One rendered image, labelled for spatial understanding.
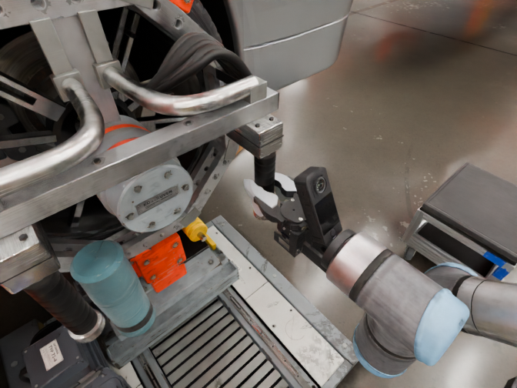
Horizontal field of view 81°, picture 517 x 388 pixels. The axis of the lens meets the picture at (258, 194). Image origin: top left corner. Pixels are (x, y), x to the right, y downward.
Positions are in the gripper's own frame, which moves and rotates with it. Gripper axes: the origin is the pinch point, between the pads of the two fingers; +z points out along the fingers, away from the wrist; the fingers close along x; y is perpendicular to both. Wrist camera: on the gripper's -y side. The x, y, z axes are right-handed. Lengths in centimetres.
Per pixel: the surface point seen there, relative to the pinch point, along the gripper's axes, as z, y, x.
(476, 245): -35, 53, 74
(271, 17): 32.9, -13.5, 33.6
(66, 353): 16, 40, -45
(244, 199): 60, 83, 43
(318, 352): -19, 75, 12
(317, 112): 95, 82, 143
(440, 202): -17, 49, 80
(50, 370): 15, 40, -49
